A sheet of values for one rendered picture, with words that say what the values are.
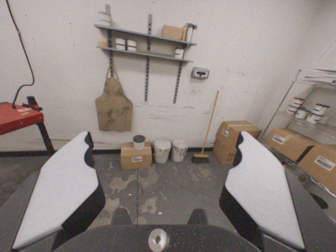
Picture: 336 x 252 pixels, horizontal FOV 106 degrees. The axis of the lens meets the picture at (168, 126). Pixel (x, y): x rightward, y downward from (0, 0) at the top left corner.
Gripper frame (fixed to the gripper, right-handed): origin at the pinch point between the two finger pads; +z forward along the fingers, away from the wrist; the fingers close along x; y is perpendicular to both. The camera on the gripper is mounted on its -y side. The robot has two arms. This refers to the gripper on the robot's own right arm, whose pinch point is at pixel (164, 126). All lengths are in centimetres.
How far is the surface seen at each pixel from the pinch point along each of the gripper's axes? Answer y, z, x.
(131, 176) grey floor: 161, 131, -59
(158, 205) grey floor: 167, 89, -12
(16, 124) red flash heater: 43, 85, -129
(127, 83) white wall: 26, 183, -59
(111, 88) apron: 32, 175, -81
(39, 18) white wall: -45, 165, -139
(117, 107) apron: 61, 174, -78
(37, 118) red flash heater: 44, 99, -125
